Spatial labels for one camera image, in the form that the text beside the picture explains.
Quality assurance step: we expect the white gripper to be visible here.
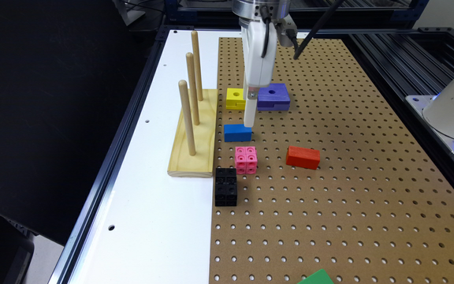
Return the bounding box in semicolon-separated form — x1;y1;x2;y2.
241;21;277;128

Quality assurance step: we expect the narrow blue block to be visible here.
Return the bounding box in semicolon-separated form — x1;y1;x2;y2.
224;124;252;142

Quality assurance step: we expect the yellow cube with hole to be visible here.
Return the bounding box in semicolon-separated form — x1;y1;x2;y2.
225;88;246;110

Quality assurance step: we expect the purple square block with hole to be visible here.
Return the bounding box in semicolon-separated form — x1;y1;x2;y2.
257;83;290;111

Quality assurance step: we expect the pink interlocking cube block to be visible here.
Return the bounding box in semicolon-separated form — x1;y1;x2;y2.
235;146;258;174

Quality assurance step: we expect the front wooden peg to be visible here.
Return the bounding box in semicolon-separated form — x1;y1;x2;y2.
178;80;196;156

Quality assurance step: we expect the wooden peg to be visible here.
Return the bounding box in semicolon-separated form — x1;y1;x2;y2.
191;30;203;101
186;52;200;125
178;80;196;156

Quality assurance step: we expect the middle wooden peg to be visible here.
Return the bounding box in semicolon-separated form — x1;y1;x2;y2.
186;52;200;125

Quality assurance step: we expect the rear wooden peg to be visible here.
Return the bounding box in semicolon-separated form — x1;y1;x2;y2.
191;30;203;101

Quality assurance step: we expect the red rectangular block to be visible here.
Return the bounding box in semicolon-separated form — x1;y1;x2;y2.
286;146;320;170

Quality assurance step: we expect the wooden peg base board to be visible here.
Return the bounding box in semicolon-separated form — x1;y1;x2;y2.
167;89;218;178

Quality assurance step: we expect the black interlocking cube block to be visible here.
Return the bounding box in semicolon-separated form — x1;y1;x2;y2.
214;168;237;207

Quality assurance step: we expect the brown pegboard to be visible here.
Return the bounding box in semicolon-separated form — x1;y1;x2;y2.
209;39;454;283

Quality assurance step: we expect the green block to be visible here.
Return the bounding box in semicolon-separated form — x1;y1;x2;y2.
297;269;333;284

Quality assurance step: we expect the black cable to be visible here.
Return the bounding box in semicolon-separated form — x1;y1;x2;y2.
292;0;346;61

